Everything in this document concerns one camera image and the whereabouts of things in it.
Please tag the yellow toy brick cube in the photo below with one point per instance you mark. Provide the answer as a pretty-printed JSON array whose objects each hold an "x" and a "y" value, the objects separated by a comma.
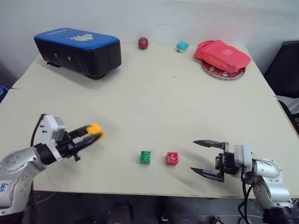
[{"x": 95, "y": 130}]

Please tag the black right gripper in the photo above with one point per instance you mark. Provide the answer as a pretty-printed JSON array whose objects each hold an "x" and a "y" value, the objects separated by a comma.
[{"x": 225, "y": 161}]

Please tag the black chair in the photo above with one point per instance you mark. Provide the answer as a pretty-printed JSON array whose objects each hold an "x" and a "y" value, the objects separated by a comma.
[{"x": 283, "y": 70}]

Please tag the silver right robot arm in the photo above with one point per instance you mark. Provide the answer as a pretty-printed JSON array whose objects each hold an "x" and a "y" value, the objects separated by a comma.
[{"x": 272, "y": 182}]

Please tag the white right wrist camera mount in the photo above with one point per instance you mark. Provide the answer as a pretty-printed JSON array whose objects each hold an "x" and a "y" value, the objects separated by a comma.
[{"x": 243, "y": 156}]

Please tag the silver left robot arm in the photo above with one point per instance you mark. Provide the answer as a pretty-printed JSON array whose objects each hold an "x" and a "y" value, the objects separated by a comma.
[{"x": 18, "y": 163}]

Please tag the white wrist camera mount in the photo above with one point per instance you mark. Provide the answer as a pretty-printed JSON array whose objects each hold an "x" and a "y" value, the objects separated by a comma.
[
  {"x": 243, "y": 156},
  {"x": 51, "y": 130}
]

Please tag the dark red apple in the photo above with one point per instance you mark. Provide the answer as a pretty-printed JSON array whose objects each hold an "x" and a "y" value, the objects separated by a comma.
[{"x": 143, "y": 43}]

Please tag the blue and black padded case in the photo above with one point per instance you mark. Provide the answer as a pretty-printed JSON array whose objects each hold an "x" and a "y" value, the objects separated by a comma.
[{"x": 79, "y": 51}]

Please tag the red toy brick cube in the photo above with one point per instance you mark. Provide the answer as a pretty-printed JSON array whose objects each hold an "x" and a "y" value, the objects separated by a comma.
[{"x": 172, "y": 158}]

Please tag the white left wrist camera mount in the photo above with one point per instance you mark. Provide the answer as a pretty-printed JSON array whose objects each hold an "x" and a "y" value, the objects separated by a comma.
[{"x": 51, "y": 130}]

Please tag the red fabric pouch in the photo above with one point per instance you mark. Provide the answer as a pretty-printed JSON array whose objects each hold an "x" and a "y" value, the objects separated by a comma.
[{"x": 220, "y": 56}]

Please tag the green toy brick cube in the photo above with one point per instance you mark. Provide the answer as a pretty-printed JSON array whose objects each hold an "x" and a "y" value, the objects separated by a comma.
[{"x": 145, "y": 157}]

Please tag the blue object at table edge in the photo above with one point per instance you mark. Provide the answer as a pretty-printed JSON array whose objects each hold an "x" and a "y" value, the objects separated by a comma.
[{"x": 2, "y": 92}]

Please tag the teal and white small toy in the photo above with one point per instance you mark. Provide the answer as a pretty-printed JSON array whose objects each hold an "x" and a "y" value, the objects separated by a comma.
[{"x": 182, "y": 46}]

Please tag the round metal plate with holes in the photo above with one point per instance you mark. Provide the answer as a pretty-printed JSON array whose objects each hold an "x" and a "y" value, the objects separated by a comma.
[{"x": 222, "y": 72}]

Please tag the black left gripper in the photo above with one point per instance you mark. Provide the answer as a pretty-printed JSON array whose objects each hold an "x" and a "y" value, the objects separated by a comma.
[{"x": 66, "y": 145}]

